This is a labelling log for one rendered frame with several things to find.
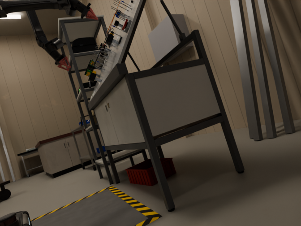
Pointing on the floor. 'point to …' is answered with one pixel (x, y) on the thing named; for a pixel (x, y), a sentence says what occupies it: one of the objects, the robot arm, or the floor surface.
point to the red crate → (149, 171)
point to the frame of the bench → (164, 186)
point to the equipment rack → (75, 30)
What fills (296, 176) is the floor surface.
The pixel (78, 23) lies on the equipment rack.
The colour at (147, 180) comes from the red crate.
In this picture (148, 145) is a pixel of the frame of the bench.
